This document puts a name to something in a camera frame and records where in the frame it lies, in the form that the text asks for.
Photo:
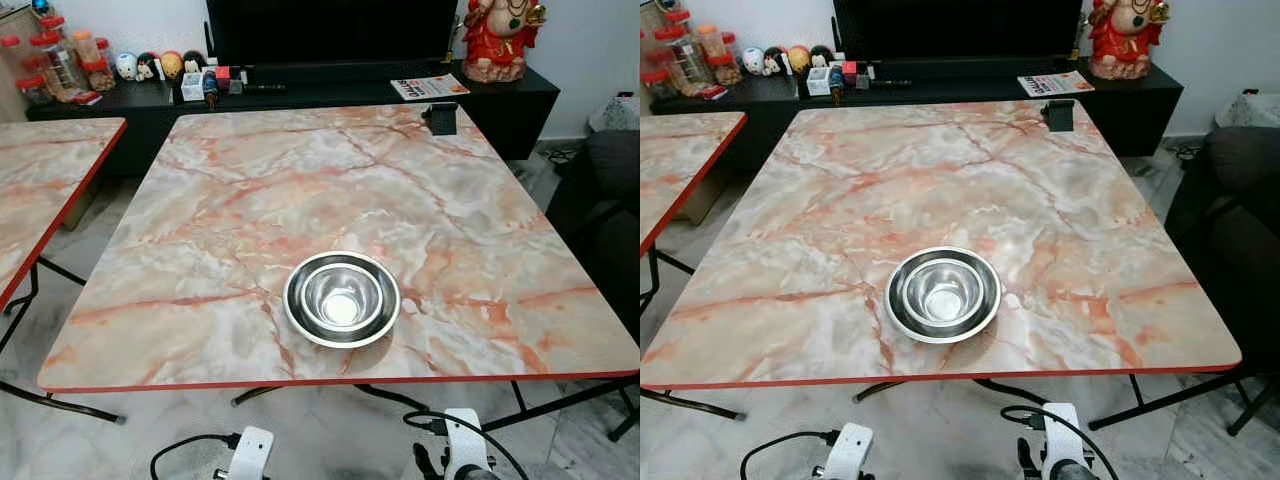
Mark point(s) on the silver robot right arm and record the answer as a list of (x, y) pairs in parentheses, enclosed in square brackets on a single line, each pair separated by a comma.
[(1072, 472), (478, 474)]

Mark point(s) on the small steel bowl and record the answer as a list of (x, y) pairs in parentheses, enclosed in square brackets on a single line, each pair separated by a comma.
[(342, 298), (944, 293)]

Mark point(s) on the large steel bowl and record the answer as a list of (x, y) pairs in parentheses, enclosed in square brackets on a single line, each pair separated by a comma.
[(292, 300), (893, 297)]

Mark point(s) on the marble-pattern folding table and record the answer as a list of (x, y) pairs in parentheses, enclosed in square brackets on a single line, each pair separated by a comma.
[(900, 180), (680, 160), (300, 190), (40, 170)]

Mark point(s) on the dark grey sofa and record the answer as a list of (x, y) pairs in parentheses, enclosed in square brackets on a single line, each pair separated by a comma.
[(600, 200), (1235, 220)]

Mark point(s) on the small black box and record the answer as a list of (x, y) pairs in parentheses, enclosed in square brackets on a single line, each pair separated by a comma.
[(441, 120), (1059, 116)]

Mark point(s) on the black tv console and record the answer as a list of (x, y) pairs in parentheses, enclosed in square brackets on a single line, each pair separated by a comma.
[(500, 110), (1130, 110)]

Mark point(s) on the printed orange white pamphlet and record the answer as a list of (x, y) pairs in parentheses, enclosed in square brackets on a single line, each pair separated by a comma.
[(1055, 84), (430, 88)]

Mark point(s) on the white lace cloth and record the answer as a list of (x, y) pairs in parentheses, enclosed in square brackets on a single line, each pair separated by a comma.
[(618, 113), (1250, 110)]

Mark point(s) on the black remote control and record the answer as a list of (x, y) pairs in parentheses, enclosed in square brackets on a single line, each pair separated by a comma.
[(891, 83), (265, 88)]

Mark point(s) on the red fortune god statue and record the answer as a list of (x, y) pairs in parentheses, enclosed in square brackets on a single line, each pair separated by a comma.
[(1125, 42), (500, 45)]

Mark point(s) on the small white box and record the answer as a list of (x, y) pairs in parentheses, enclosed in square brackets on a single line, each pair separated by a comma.
[(817, 83), (191, 88)]

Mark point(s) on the black television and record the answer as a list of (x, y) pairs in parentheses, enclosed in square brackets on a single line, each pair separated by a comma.
[(955, 28), (330, 30)]

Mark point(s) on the low clear red-lid jar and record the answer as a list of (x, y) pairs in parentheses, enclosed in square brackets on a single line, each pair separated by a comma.
[(655, 85), (32, 90)]

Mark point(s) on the dark round figurine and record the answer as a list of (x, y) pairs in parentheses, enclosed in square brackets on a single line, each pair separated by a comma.
[(194, 60), (821, 55)]

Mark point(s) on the yellow round figurine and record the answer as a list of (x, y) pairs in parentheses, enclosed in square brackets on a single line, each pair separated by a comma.
[(171, 64), (798, 58)]

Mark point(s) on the flat red packet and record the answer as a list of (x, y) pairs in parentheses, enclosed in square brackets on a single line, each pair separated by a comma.
[(714, 92), (88, 98)]

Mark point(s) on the black white round figurine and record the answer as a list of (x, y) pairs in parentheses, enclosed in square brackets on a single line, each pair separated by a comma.
[(774, 62), (147, 67)]

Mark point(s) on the large clear red-lid jar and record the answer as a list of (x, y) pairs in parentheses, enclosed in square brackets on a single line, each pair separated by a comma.
[(688, 62), (60, 68)]

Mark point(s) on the red-lid jar orange contents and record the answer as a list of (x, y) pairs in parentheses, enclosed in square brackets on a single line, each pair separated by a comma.
[(95, 62), (722, 56)]

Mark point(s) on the small clear red-lid jar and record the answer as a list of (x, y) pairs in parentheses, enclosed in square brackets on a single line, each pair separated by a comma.
[(678, 16), (52, 22)]

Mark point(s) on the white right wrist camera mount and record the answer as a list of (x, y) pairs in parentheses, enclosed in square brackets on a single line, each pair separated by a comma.
[(1066, 436), (466, 440)]

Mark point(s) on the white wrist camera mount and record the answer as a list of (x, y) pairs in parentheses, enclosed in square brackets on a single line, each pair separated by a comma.
[(1066, 436), (850, 448), (466, 440), (250, 452)]

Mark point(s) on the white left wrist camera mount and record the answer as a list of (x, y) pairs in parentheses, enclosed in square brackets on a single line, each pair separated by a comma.
[(250, 452), (850, 448)]

